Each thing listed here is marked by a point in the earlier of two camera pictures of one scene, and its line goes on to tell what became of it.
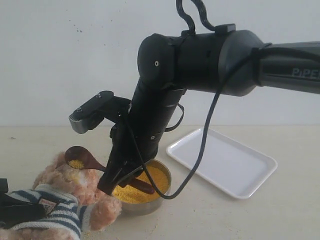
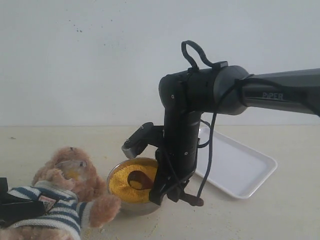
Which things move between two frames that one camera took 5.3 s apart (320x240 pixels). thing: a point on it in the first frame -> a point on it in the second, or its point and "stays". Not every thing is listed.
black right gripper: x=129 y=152 -> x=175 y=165
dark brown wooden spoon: x=90 y=160 -> x=148 y=182
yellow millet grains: x=159 y=183 stays
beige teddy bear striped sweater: x=72 y=204 stays
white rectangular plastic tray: x=228 y=162 stays
